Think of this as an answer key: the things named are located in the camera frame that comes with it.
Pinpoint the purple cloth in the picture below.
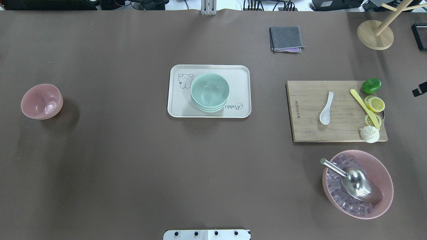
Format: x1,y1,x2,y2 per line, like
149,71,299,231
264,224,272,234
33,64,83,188
284,47,302,53

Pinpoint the green lime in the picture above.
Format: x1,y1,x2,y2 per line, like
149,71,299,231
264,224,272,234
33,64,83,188
361,78,382,94

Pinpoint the wooden mug tree stand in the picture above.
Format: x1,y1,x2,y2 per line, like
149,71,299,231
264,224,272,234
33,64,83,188
357,0,427,50

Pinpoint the metal ice scoop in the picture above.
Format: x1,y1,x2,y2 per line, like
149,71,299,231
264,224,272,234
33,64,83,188
320,158,383,204

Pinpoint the large pink ice bowl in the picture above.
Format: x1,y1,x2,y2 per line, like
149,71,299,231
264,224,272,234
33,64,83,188
322,149,394,220

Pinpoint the lemon slice under knife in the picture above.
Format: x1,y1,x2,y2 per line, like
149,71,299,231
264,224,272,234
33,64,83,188
364,114,382,130

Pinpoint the grey folded cloth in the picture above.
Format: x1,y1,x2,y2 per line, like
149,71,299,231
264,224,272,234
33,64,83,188
269,26,305,53

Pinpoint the green bowl stack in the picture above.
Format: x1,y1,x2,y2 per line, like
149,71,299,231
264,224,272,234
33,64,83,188
190,73,230,113

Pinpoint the cream rabbit tray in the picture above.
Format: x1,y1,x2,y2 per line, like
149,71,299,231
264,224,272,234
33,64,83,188
167,64,252,118

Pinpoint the white ceramic spoon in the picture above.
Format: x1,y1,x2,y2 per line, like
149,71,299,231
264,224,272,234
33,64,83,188
319,91,334,125

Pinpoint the black tray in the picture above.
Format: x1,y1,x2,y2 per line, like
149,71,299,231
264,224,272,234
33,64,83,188
411,23,427,51

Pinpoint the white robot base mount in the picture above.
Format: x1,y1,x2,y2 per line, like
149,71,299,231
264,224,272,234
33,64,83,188
163,229,251,240

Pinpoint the bamboo cutting board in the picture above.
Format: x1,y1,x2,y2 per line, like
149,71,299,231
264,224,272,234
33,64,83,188
286,80,367,142

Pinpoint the lower stacked lemon slice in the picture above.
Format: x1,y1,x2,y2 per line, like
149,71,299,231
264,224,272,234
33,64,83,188
364,95,376,108

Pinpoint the small pink bowl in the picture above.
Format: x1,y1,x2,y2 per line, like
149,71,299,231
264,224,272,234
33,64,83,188
20,84,63,120

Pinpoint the yellow plastic knife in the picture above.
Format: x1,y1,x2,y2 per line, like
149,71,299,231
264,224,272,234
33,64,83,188
350,89,380,130

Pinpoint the upper lemon slice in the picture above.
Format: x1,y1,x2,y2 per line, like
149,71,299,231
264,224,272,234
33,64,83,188
366,97,385,112

